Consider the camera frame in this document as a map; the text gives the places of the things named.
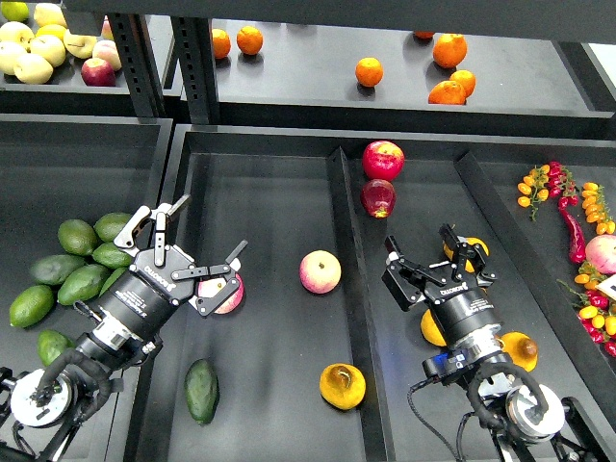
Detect red chili pepper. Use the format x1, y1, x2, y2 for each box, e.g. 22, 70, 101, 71
557, 196, 586, 264

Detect yellow apple front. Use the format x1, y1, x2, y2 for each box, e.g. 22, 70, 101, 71
13, 54, 54, 85

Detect black tray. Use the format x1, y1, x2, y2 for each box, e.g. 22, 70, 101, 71
108, 126, 615, 461
0, 114, 174, 462

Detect yellow pear bottom right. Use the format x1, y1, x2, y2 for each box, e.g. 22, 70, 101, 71
499, 331, 539, 372

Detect pink apple left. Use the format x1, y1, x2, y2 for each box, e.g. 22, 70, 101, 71
196, 258, 244, 317

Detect yellow pear top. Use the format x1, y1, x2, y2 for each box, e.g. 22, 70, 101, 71
443, 237, 490, 260

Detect orange on shelf front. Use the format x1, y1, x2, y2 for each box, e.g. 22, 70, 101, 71
428, 80, 467, 105

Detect yellow apple centre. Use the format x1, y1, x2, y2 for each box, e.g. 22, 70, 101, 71
30, 35, 66, 67

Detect dark avocado middle left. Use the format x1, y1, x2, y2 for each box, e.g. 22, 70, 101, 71
30, 254, 86, 286

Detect orange on shelf left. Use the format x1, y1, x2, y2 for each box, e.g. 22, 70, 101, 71
211, 28, 231, 60

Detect red apple on shelf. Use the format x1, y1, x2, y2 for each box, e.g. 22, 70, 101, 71
81, 58, 116, 87

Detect orange on shelf centre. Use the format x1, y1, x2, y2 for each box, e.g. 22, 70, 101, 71
355, 57, 384, 88

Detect black left tray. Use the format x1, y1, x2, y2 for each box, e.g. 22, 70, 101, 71
0, 114, 174, 462

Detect orange on shelf right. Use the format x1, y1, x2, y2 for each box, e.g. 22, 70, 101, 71
449, 69, 476, 97

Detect bright red apple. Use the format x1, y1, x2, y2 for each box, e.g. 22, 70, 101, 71
362, 141, 405, 182

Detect large orange on shelf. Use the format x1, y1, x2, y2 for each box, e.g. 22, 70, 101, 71
432, 33, 468, 68

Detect black centre tray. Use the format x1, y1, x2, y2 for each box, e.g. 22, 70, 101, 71
108, 126, 615, 461

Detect yellow pear left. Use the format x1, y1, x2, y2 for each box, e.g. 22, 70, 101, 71
420, 309, 447, 347

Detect green avocado top right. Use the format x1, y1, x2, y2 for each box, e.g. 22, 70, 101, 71
93, 212, 132, 243

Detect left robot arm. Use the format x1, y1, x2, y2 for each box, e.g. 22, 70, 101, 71
1, 194, 247, 461

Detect pink apple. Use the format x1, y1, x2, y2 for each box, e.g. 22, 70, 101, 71
299, 250, 342, 295
196, 258, 244, 317

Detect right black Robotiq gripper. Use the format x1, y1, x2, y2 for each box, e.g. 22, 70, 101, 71
381, 223, 501, 348

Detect pink peach right edge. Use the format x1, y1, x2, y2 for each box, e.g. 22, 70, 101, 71
585, 234, 616, 274

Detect yellow cherry tomato vine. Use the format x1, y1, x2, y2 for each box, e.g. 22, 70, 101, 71
581, 182, 615, 235

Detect orange cherry tomato vine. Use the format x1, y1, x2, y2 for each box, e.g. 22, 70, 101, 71
517, 165, 550, 221

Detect dark green avocado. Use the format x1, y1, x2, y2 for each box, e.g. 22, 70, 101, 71
184, 359, 219, 424

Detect green avocado bottom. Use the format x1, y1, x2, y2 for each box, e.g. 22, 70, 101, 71
37, 329, 74, 367

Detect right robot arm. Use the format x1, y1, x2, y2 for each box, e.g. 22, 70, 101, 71
382, 224, 612, 461

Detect light green avocado left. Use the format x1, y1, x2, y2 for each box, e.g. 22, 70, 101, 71
10, 285, 56, 328

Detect green avocado centre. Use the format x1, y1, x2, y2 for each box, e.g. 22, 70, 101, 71
58, 264, 111, 306

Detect green avocado top left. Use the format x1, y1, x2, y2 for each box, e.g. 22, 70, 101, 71
58, 218, 100, 256

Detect pink apple centre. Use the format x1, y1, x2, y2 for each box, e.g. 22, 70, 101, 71
299, 250, 342, 295

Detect dark red apple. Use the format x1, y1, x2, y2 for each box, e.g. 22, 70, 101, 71
360, 179, 397, 218

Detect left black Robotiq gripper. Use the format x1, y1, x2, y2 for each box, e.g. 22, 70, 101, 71
95, 194, 247, 354

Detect yellow pear with stem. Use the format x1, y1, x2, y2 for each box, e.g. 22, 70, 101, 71
320, 363, 367, 410

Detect yellow apple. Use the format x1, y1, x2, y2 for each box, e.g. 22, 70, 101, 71
30, 35, 66, 67
13, 54, 54, 85

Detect green lime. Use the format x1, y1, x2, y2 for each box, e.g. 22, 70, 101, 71
1, 1, 30, 22

